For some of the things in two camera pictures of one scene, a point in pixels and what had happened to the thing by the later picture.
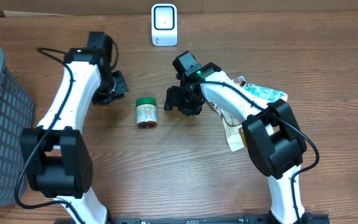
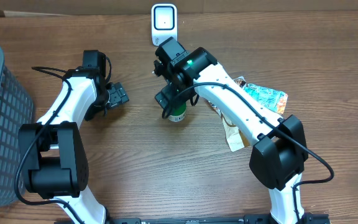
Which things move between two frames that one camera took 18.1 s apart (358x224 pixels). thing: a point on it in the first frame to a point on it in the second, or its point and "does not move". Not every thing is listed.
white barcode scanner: [164, 24] does not move
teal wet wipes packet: [269, 95] does not move
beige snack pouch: [234, 128] does not move
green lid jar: [146, 114] to [178, 114]
